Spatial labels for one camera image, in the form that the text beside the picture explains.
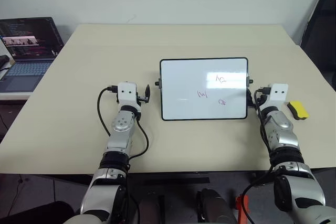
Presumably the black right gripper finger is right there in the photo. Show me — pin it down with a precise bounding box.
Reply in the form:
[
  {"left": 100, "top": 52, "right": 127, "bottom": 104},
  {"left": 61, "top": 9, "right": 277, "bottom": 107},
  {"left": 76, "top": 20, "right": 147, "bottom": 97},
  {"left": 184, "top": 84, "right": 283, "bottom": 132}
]
[{"left": 246, "top": 89, "right": 254, "bottom": 108}]

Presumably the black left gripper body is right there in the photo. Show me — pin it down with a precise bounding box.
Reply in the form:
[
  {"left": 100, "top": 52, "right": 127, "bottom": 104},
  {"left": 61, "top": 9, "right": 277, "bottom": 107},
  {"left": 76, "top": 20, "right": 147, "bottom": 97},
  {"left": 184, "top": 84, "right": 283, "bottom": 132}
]
[{"left": 136, "top": 94, "right": 151, "bottom": 105}]

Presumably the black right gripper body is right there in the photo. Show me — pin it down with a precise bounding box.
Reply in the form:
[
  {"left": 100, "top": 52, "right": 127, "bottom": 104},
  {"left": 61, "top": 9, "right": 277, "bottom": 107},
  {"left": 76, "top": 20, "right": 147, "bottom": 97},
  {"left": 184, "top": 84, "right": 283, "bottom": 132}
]
[{"left": 252, "top": 90, "right": 269, "bottom": 110}]

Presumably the yellow and black eraser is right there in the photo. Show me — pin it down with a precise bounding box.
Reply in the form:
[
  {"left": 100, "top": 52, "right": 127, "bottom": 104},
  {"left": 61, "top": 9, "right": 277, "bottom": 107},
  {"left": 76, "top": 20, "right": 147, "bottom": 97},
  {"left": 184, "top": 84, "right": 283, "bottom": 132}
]
[{"left": 286, "top": 100, "right": 310, "bottom": 121}]

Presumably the black-framed whiteboard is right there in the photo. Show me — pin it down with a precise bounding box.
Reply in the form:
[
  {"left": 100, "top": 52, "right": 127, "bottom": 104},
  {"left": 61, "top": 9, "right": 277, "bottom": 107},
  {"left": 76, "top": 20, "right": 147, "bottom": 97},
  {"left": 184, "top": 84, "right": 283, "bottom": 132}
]
[{"left": 155, "top": 56, "right": 254, "bottom": 122}]

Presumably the black bar under table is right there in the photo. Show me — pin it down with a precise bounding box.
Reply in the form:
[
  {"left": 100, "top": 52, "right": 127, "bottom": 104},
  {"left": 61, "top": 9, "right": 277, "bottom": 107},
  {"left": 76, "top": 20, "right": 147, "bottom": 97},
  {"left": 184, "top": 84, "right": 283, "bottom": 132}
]
[{"left": 138, "top": 176, "right": 211, "bottom": 186}]

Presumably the dark brown rounded shape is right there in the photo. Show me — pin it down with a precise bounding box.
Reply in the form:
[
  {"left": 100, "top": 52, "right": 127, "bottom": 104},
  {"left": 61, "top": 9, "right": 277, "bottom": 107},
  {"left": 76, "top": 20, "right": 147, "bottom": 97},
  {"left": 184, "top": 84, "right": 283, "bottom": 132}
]
[{"left": 137, "top": 194, "right": 165, "bottom": 224}]

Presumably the black rounded shape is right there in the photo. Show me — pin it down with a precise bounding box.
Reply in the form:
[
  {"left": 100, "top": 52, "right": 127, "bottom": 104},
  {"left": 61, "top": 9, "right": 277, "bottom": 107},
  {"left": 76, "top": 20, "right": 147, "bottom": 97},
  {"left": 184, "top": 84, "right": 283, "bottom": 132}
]
[{"left": 196, "top": 188, "right": 237, "bottom": 224}]

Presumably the open grey laptop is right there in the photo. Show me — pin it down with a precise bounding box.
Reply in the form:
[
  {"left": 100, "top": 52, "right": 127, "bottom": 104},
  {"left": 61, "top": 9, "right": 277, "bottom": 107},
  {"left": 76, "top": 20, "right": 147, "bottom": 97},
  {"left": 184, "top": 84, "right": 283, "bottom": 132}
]
[{"left": 0, "top": 16, "right": 65, "bottom": 94}]

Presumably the white side desk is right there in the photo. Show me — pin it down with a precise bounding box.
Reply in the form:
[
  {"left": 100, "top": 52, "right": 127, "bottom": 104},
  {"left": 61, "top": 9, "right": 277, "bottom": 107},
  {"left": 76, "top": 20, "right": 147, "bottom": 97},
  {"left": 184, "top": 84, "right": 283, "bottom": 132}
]
[{"left": 0, "top": 91, "right": 33, "bottom": 101}]

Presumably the black object beside laptop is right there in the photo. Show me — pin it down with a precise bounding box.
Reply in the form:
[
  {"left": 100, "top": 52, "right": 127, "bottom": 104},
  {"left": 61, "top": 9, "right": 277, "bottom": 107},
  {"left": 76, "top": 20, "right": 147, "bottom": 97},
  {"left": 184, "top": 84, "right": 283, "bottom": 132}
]
[{"left": 0, "top": 54, "right": 10, "bottom": 72}]

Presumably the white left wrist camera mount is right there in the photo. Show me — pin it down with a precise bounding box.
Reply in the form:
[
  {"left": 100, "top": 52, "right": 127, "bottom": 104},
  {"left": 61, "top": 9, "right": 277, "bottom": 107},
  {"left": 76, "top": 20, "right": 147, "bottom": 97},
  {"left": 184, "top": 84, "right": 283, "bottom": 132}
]
[{"left": 117, "top": 82, "right": 138, "bottom": 104}]

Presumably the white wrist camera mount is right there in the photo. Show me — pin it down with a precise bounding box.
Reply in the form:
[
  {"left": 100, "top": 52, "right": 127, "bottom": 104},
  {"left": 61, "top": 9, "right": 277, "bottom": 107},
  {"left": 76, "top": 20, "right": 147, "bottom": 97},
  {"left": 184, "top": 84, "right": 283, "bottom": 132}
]
[
  {"left": 117, "top": 82, "right": 138, "bottom": 104},
  {"left": 267, "top": 83, "right": 289, "bottom": 109}
]

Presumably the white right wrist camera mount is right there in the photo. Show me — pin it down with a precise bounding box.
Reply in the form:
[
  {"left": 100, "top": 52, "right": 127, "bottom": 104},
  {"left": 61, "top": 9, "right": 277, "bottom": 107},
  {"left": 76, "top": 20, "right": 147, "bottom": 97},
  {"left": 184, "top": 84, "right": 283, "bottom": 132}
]
[{"left": 267, "top": 83, "right": 289, "bottom": 109}]

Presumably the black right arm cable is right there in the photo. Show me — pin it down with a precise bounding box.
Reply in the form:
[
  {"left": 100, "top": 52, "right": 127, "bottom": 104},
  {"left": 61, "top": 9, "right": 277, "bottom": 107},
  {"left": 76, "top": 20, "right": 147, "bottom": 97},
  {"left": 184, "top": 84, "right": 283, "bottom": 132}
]
[{"left": 241, "top": 86, "right": 277, "bottom": 224}]

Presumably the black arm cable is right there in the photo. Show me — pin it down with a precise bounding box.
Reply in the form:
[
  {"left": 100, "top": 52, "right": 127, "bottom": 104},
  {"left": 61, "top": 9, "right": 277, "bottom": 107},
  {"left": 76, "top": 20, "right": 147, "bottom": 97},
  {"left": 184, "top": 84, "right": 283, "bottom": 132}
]
[
  {"left": 97, "top": 84, "right": 150, "bottom": 161},
  {"left": 241, "top": 86, "right": 277, "bottom": 224}
]

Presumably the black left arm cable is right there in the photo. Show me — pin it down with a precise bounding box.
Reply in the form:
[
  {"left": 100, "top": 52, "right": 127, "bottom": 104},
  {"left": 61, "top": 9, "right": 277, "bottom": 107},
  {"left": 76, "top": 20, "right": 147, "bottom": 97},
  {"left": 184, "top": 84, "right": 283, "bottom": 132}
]
[{"left": 97, "top": 84, "right": 150, "bottom": 161}]

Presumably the red plastic bracket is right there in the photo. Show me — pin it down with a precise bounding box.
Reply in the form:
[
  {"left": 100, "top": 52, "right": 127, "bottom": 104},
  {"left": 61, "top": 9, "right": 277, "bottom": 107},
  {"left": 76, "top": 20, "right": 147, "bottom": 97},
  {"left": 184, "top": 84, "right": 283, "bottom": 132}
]
[{"left": 234, "top": 194, "right": 250, "bottom": 224}]

